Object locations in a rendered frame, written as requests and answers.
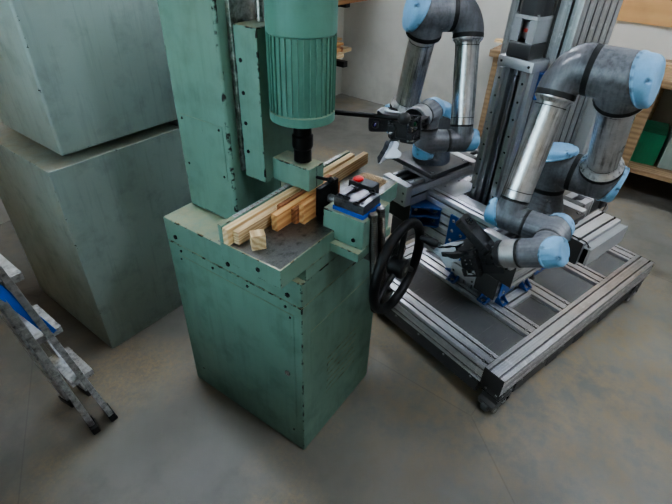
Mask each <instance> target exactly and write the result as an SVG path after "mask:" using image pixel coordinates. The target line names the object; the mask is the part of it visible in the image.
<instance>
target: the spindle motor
mask: <svg viewBox="0 0 672 504"><path fill-rule="evenodd" d="M263 1H264V19H265V35H266V53H267V72H268V91H269V112H270V119H271V121H272V122H274V123H275V124H278V125H280V126H284V127H288V128H296V129H311V128H318V127H323V126H326V125H328V124H330V123H332V122H333V121H334V119H335V92H336V59H337V28H338V0H263Z"/></svg>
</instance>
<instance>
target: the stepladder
mask: <svg viewBox="0 0 672 504"><path fill-rule="evenodd" d="M24 279H25V278H24V276H23V274H22V272H21V271H20V270H18V269H17V268H16V267H15V266H14V265H13V264H11V263H10V262H9V261H8V260H7V259H6V258H4V257H3V256H2V255H1V254H0V316H1V317H2V318H3V320H4V321H5V322H6V324H7V325H8V326H9V328H10V329H11V330H12V332H13V333H14V334H15V336H16V337H17V338H18V340H19V341H20V342H21V344H22V345H23V347H24V348H25V349H26V351H27V352H28V353H29V355H30V356H31V357H32V359H33V360H34V361H35V363H36V364H37V365H38V367H39V368H40V369H41V371H42V372H43V374H44V375H45V376H46V378H47V379H48V380H49V382H50V383H51V384H52V386H53V387H54V388H55V390H56V391H57V392H58V394H59V396H58V397H59V398H60V400H61V401H62V402H64V403H65V404H67V405H68V406H70V407H71V408H73V407H75V408H76V409H77V411H78V412H79V413H80V415H81V416H82V418H83V419H84V420H85V422H86V424H87V426H88V427H89V429H90V431H91V432H92V434H93V435H96V434H97V433H99V432H100V431H101V430H100V428H99V426H98V424H97V423H96V421H95V419H94V418H93V417H92V415H89V414H88V412H87V411H86V410H85V408H84V407H83V405H82V404H81V402H80V401H79V400H78V398H77V397H76V395H75V394H74V393H73V391H72V390H71V388H70V387H69V386H68V384H67V383H66V381H67V382H68V383H69V384H70V385H71V386H72V387H75V386H76V387H77V388H78V389H79V390H80V391H82V392H83V393H85V394H86V395H87V396H91V395H92V396H93V398H94V399H95V400H96V401H97V403H98V404H99V405H100V406H101V409H102V410H103V411H104V413H105V414H106V415H107V417H108V418H109V420H110V421H111V422H113V421H115V420H116V419H117V418H118V416H117V415H116V413H115V412H114V411H113V409H112V408H111V407H110V405H109V404H108V403H106V402H105V401H104V400H103V399H102V397H101V396H100V395H99V393H98V392H97V391H96V389H95V388H94V387H93V385H92V384H91V383H90V381H89V380H88V379H87V378H89V377H90V376H92V375H93V374H94V371H93V369H92V368H91V367H90V366H89V365H88V364H86V363H85V362H84V361H83V360H82V359H81V358H80V357H79V356H78V355H77V354H76V353H75V352H74V351H73V350H71V349H70V348H69V347H66V348H64V347H63V346H62V345H61V343H60V342H59V341H58V339H57V338H56V337H55V336H56V335H58V334H60V333H61V332H63V329H62V327H61V326H60V325H59V324H58V323H57V322H56V321H55V320H54V319H53V318H52V317H50V316H49V315H48V314H47V313H46V312H45V311H44V310H43V309H42V308H40V307H39V306H38V305H37V304H36V305H34V306H32V305H31V304H30V303H29V301H28V300H27V299H26V297H25V296H24V295H23V294H22V292H21V291H20V290H19V288H18V287H17V286H16V284H15V283H17V282H20V281H22V280H24ZM17 313H18V314H17ZM42 343H43V344H44V345H45V346H46V347H47V349H48V350H49V351H50V352H51V354H52V355H53V356H51V357H48V356H47V355H46V353H45V352H44V350H43V349H42V348H41V346H40V344H42ZM63 378H64V379H65V380H66V381H65V380H64V379H63Z"/></svg>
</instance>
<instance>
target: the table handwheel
mask: <svg viewBox="0 0 672 504"><path fill-rule="evenodd" d="M412 228H414V230H415V245H414V250H413V254H412V257H411V261H410V262H409V260H408V259H406V258H404V257H403V255H404V249H405V243H406V238H407V234H408V231H409V230H410V229H412ZM421 235H423V236H425V231H424V226H423V224H422V222H421V221H420V220H418V219H416V218H410V219H407V220H405V221H403V222H402V223H401V224H400V225H399V226H398V227H397V228H396V229H395V230H394V231H393V232H392V234H391V235H390V237H389V238H388V240H387V241H386V243H385V245H384V246H383V248H382V250H381V252H378V259H377V261H376V264H375V267H374V270H373V273H372V277H371V281H370V286H369V304H370V307H371V309H372V310H373V311H374V312H375V313H377V314H384V313H387V312H389V311H390V310H392V309H393V308H394V307H395V306H396V305H397V304H398V303H399V301H400V300H401V299H402V297H403V296H404V294H405V293H406V291H407V289H408V288H409V286H410V284H411V282H412V280H413V278H414V276H415V273H416V271H417V268H418V266H419V263H420V260H421V256H422V252H423V248H424V242H422V241H420V240H419V238H420V236H421ZM399 241H400V244H399V249H398V253H397V255H393V256H392V257H390V256H391V254H392V253H393V251H394V249H395V247H396V246H397V244H398V242H399ZM385 268H386V271H387V273H388V274H390V275H389V276H388V278H387V280H386V281H385V283H384V285H383V286H382V288H381V289H380V285H381V281H382V277H383V274H384V271H385ZM395 277H396V278H399V279H402V278H403V279H402V281H401V283H400V285H399V286H398V288H397V290H396V291H395V292H394V294H393V295H392V296H391V297H390V298H389V299H388V300H387V301H386V302H385V303H383V304H380V301H381V299H382V297H383V296H384V294H385V292H386V291H387V289H388V288H389V286H390V285H391V283H392V282H393V280H394V279H395Z"/></svg>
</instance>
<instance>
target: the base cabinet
mask: <svg viewBox="0 0 672 504"><path fill-rule="evenodd" d="M168 241H169V246H170V251H171V255H172V260H173V264H174V269H175V273H176V278H177V282H178V287H179V292H180V296H181V301H182V305H183V310H184V314H185V319H186V323H187V328H188V333H189V337H190V342H191V346H192V351H193V355H194V360H195V365H196V369H197V374H198V377H200V378H201V379H203V380H204V381H206V382H207V383H208V384H210V385H211V386H213V387H214V388H216V389H217V390H218V391H220V392H221V393H223V394H224V395H226V396H227V397H228V398H230V399H231V400H233V401H234V402H236V403H237V404H239V405H240V406H241V407H243V408H244V409H246V410H247V411H249V412H250V413H251V414H253V415H254V416H256V417H257V418H259V419H260V420H262V421H263V422H264V423H266V424H267V425H269V426H270V427H272V428H273V429H274V430H276V431H277V432H279V433H280V434H282V435H283V436H285V437H286V438H287V439H289V440H290V441H292V442H293V443H295V444H296V445H297V446H299V447H300V448H302V449H303V450H304V449H305V448H306V447H307V446H308V445H309V443H310V442H311V441H312V440H313V439H314V437H315V436H316V435H317V434H318V432H319V431H320V430H321V429H322V428H323V426H324V425H325V424H326V423H327V422H328V420H329V419H330V418H331V417H332V415H333V414H334V413H335V412H336V411H337V409H338V408H339V407H340V406H341V405H342V403H343V402H344V401H345V400H346V398H347V397H348V396H349V395H350V394H351V392H352V391H353V390H354V389H355V387H356V386H357V385H358V384H359V383H360V381H361V380H362V379H363V378H364V377H365V375H366V374H367V364H368V355H369V345H370V336H371V327H372V317H373V312H372V311H371V309H370V304H369V286H370V267H369V266H370V265H369V264H370V263H369V262H370V261H368V260H365V259H361V260H360V261H359V262H358V263H356V262H354V263H353V264H352V265H351V266H350V267H349V268H348V269H346V270H345V271H344V272H343V273H342V274H341V275H340V276H338V277H337V278H336V279H335V280H334V281H333V282H332V283H331V284H329V285H328V286H327V287H326V288H325V289H324V290H323V291H322V292H320V293H319V294H318V295H317V296H316V297H315V298H314V299H312V300H311V301H310V302H309V303H308V304H307V305H306V306H305V307H303V308H302V309H301V308H299V307H297V306H295V305H293V304H291V303H289V302H287V301H285V300H284V299H282V298H280V297H278V296H276V295H274V294H272V293H270V292H268V291H266V290H265V289H263V288H261V287H259V286H257V285H255V284H253V283H251V282H249V281H247V280H245V279H244V278H242V277H240V276H238V275H236V274H234V273H232V272H230V271H228V270H226V269H225V268H223V267H221V266H219V265H217V264H215V263H213V262H211V261H209V260H207V259H206V258H204V257H202V256H200V255H198V254H196V253H194V252H192V251H190V250H188V249H186V248H185V247H183V246H181V245H179V244H177V243H175V242H173V241H171V240H169V239H168Z"/></svg>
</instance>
